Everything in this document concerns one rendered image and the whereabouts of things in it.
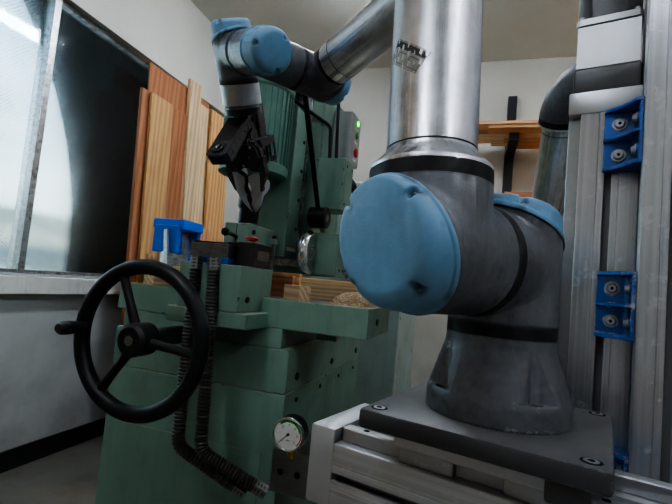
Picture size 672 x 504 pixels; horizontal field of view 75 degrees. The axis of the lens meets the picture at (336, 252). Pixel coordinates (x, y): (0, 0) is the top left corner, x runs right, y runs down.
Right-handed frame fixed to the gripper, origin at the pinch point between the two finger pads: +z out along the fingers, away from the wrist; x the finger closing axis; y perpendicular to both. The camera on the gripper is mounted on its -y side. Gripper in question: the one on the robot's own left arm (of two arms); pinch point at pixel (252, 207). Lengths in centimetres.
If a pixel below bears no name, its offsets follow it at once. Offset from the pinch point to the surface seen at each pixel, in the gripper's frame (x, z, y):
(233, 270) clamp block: -2.4, 7.7, -14.0
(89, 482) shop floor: 105, 132, 8
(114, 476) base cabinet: 27, 54, -31
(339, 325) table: -21.5, 19.9, -9.9
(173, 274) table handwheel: 3.8, 4.7, -22.8
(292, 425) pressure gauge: -16.6, 32.7, -24.6
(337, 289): -15.3, 21.9, 6.8
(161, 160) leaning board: 133, 23, 127
